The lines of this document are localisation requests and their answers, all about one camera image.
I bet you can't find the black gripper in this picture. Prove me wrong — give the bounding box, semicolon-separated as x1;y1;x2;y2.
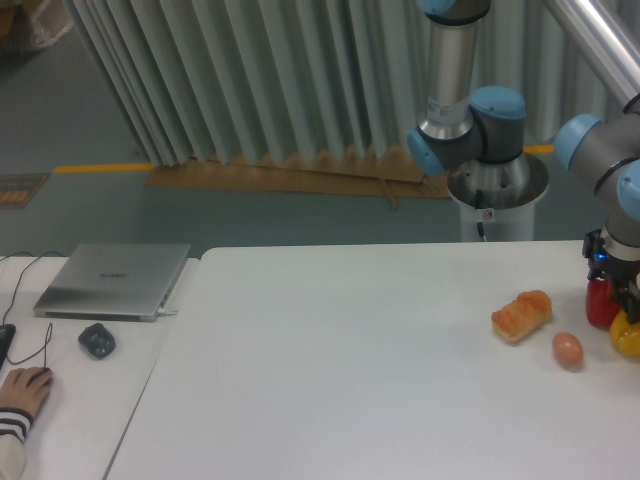
582;228;640;325

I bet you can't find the red bell pepper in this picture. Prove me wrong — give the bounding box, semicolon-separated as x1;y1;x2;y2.
585;279;621;329

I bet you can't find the yellow bell pepper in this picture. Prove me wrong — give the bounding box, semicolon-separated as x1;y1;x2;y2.
609;311;640;357

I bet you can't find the black computer mouse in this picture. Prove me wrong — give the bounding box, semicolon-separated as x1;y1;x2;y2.
37;368;53;388

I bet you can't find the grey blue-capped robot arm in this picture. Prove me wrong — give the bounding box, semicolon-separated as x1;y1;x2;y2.
406;1;639;324

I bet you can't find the striped sleeve forearm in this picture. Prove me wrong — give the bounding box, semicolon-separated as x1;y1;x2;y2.
1;408;33;480

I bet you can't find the person's hand on mouse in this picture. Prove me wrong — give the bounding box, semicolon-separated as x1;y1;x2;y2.
1;367;53;421

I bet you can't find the brown egg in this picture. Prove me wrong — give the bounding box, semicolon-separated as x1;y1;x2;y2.
552;332;584;371

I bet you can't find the orange braided bread loaf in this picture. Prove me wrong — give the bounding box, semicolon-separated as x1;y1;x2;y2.
491;290;552;344

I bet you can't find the brown cardboard sheet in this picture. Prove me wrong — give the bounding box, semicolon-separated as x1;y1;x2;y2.
146;145;450;209

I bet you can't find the pale green folding curtain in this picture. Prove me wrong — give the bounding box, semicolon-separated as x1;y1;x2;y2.
64;0;640;166

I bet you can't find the silver closed laptop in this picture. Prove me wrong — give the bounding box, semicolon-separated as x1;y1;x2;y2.
33;243;190;321

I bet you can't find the black earbud case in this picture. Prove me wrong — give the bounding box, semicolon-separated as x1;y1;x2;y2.
78;323;116;360

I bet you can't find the black keyboard edge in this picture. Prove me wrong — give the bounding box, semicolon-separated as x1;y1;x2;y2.
0;324;16;368

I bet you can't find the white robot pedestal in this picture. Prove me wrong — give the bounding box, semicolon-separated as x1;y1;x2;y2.
447;153;549;242

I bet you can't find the black mouse cable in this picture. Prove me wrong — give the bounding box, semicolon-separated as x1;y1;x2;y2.
7;322;55;370

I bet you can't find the black laptop cable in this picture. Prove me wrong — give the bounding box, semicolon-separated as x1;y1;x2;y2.
0;250;67;326

